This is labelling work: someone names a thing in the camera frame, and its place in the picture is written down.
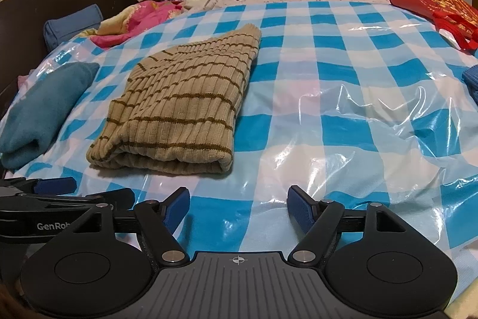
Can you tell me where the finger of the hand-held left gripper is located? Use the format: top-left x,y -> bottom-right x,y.
85,187 -> 136,210
0,176 -> 78,196

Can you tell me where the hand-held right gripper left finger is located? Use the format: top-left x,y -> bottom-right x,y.
71,186 -> 191,265

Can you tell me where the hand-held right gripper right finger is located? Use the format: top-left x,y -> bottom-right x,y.
287,184 -> 408,264

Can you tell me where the teal fleece garment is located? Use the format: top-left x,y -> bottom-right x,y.
0,62 -> 100,171

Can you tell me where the beige striped ribbed sweater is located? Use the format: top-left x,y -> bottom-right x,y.
86,24 -> 263,176

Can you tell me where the blue checked plastic sheet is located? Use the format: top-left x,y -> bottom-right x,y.
0,0 -> 478,280

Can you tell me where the blue pillow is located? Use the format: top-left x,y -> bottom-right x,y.
43,4 -> 104,51

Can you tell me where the pink floral quilt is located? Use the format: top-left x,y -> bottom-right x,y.
76,0 -> 212,49

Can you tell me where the blue knit cloth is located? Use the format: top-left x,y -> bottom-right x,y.
462,64 -> 478,102

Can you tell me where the red plastic bag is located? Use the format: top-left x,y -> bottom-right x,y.
388,0 -> 478,51

